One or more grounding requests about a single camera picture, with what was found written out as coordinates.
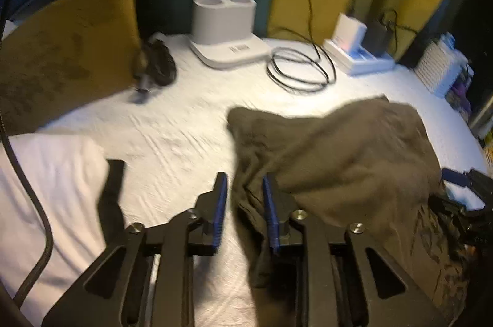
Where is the white pillow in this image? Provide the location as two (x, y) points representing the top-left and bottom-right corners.
(0, 132), (128, 308)

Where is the dark brown t-shirt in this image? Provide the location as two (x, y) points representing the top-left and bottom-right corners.
(225, 94), (443, 289)

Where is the black charger cable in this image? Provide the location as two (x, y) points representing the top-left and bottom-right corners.
(379, 8), (418, 43)

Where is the mustard yellow pillow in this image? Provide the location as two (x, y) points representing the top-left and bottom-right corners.
(0, 0), (149, 135)

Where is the black charger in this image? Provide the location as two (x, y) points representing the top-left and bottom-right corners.
(364, 17), (393, 56)

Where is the purple cloth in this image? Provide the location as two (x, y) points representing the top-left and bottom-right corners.
(447, 77), (472, 120)

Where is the white power strip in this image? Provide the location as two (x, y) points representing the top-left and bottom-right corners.
(321, 38), (397, 75)

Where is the black coiled charging cable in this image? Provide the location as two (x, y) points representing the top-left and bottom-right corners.
(267, 0), (357, 93)

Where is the black glossy pouch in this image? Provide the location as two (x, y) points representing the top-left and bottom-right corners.
(133, 36), (178, 95)

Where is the white embossed table cover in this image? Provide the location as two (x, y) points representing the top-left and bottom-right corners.
(0, 32), (490, 327)

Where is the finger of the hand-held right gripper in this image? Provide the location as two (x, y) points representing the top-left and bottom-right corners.
(441, 167), (478, 193)

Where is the white plastic lattice basket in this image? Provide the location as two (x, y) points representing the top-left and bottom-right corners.
(415, 40), (468, 97)

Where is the black braided cable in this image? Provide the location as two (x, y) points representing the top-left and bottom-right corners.
(0, 0), (52, 306)

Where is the white charger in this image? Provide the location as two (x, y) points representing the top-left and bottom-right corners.
(332, 12), (367, 52)

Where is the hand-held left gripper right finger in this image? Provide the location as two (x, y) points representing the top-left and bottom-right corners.
(262, 175), (449, 327)

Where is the camouflage cloth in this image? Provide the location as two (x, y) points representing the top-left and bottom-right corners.
(410, 196), (478, 320)

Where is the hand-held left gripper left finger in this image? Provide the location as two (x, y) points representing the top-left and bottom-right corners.
(42, 172), (229, 327)

